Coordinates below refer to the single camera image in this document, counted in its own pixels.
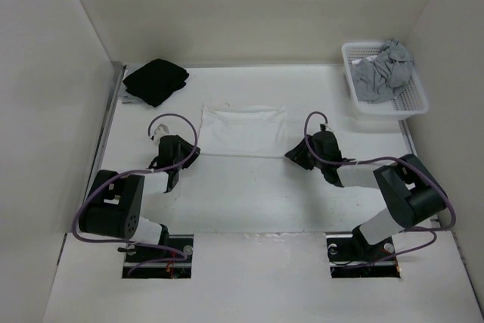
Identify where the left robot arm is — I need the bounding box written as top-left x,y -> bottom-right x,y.
76,135 -> 200,262

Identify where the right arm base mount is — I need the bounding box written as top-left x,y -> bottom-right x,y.
326,233 -> 400,278

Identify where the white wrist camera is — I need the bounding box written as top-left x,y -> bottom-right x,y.
320,123 -> 333,132
150,123 -> 170,144

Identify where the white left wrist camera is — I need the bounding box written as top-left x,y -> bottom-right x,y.
150,123 -> 170,144

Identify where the white plastic basket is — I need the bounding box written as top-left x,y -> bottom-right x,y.
341,39 -> 429,121

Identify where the grey tank top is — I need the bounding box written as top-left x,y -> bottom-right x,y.
351,39 -> 414,104

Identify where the folded black tank top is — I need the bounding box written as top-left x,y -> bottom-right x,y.
123,59 -> 189,107

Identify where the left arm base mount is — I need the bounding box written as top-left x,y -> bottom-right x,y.
117,234 -> 194,280

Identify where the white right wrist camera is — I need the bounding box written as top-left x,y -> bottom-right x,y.
320,123 -> 333,132

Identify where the white tank top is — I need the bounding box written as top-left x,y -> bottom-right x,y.
198,104 -> 288,158

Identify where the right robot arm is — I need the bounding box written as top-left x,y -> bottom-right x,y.
285,129 -> 456,261

